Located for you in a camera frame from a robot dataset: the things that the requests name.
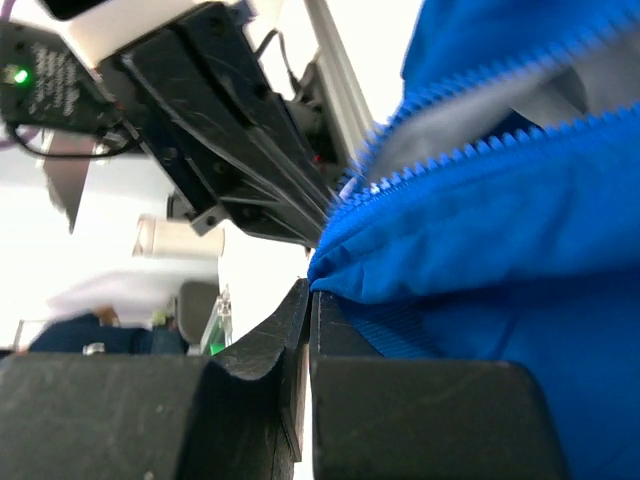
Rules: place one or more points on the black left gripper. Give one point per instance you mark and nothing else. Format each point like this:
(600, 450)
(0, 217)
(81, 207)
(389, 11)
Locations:
(199, 103)

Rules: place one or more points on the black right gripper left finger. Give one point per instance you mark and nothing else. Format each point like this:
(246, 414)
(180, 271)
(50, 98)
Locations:
(238, 414)

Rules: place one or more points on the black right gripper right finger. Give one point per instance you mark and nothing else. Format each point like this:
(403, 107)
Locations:
(379, 418)

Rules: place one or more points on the blue red white hooded jacket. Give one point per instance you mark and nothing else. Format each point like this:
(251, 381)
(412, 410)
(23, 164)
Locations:
(495, 217)

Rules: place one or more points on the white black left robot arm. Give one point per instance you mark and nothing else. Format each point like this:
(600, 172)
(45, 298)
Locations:
(75, 99)

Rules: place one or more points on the grey cylinder in background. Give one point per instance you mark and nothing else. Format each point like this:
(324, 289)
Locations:
(162, 238)

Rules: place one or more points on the aluminium front frame rail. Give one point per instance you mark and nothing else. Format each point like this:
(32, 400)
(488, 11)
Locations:
(346, 104)

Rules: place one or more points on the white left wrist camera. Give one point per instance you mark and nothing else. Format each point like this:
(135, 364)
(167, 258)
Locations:
(48, 32)

